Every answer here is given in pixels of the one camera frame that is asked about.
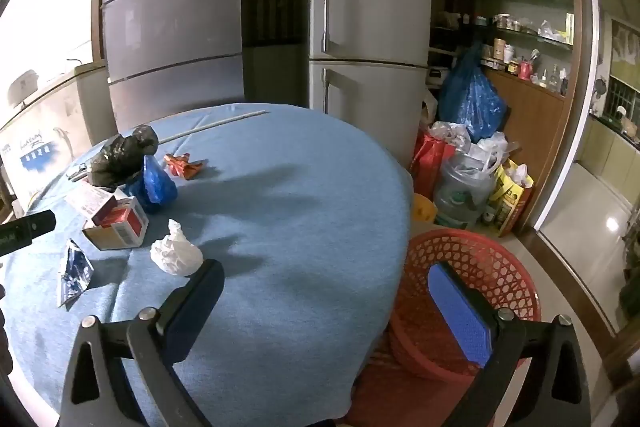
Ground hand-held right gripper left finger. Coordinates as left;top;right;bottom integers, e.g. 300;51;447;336
59;258;226;427

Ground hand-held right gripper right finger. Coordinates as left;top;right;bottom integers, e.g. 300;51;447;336
427;262;593;427

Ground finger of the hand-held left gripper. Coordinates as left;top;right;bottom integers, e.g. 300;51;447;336
20;209;57;239

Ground white box with red print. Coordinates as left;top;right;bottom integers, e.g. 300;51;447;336
65;182;118;223

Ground blue silver carton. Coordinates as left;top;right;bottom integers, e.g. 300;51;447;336
56;239;95;308

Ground red plastic mesh basket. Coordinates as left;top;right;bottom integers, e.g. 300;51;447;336
387;228;543;382

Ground red and white cardboard box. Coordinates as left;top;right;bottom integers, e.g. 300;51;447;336
82;196;150;251

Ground black plastic bag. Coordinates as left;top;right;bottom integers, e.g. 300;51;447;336
87;125;160;188

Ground small blue plastic bag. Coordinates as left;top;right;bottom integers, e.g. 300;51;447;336
124;154;179;214

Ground orange wrapper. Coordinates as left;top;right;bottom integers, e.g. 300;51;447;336
164;153;207;180

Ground white crumpled tissue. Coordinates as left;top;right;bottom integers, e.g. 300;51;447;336
150;219;204;278

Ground white chest freezer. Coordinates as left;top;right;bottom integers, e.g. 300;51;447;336
0;62;118;208

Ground blue tablecloth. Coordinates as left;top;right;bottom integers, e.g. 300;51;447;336
15;103;415;427

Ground yellow plastic bucket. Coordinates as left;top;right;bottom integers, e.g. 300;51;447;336
412;194;438;223

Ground clear water jug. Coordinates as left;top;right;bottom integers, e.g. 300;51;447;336
432;152;501;230

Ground yellow shopping bag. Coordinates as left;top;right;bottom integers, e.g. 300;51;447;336
482;159;536;238

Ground white round lid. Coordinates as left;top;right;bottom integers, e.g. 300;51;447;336
7;69;41;102

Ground red gift bag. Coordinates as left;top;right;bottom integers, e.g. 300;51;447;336
410;132;456;202

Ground white plastic bag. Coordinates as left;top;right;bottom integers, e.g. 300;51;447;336
430;121;473;152
467;132;521;178

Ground long white rod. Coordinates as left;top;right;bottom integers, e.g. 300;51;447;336
157;109;271;142

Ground metal storage rack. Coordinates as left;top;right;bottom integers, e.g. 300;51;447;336
617;207;640;323

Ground large blue plastic bag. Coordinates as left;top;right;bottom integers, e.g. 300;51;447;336
437;42;508;145

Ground wooden display cabinet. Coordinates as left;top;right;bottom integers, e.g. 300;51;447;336
430;0;586;238

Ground kitchen counter cabinets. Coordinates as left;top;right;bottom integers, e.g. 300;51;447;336
580;107;640;200

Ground grey three-drawer refrigerator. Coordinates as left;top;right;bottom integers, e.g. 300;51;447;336
92;0;248;135

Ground barred window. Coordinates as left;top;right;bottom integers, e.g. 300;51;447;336
607;74;640;118

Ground grey two-door refrigerator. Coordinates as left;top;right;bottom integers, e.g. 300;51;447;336
306;0;432;168

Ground wall hanging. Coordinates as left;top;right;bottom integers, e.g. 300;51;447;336
607;17;640;75

